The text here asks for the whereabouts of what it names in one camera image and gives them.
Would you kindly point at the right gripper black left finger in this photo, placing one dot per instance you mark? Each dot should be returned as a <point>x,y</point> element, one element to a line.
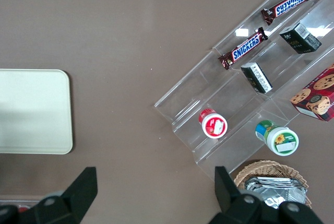
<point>75,198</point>

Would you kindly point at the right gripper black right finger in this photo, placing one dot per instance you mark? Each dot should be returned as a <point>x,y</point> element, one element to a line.
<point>235,205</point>

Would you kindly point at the light tan wicker basket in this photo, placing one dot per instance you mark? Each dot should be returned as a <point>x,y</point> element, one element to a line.
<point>268,167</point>

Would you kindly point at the cream rectangular serving tray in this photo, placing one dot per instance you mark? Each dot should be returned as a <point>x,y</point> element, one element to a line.
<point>34,111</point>

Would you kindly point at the silver foil packets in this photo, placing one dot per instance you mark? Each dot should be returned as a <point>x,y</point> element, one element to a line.
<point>276,191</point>

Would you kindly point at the red cola bottle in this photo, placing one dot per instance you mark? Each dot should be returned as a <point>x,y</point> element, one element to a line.
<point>23,209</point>

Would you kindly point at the green lidded yogurt cup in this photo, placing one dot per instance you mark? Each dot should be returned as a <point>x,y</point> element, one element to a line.
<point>280,140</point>

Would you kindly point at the red lidded yogurt cup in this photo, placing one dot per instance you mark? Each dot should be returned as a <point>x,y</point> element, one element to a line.
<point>214,126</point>

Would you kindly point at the clear acrylic stepped display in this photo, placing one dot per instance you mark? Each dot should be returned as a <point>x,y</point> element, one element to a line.
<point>235,98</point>

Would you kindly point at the small black carton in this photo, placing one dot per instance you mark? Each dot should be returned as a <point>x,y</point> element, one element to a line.
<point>300,38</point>
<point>257,77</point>

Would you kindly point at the red chocolate chip cookie box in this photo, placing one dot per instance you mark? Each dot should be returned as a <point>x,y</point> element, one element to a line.
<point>318,96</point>

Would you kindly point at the Snickers chocolate bar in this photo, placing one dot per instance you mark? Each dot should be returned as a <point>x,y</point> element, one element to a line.
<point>244,49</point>
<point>289,3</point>

